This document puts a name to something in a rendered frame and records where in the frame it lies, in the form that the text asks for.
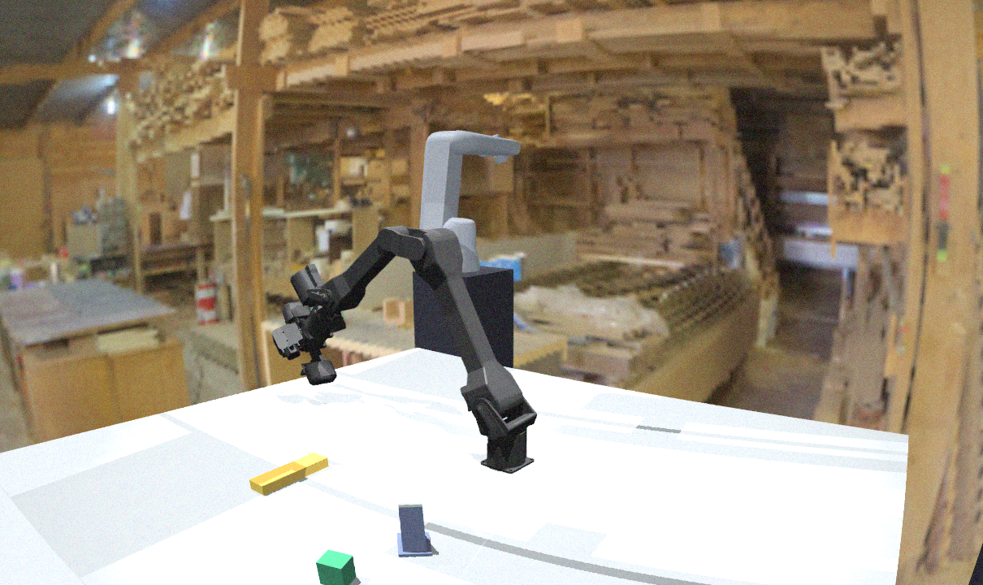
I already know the yellow bar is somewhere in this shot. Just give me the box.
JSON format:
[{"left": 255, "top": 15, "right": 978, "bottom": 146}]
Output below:
[{"left": 249, "top": 453, "right": 329, "bottom": 496}]

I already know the green block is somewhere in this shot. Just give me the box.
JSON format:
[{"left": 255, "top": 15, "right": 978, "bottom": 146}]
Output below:
[{"left": 316, "top": 549, "right": 357, "bottom": 585}]

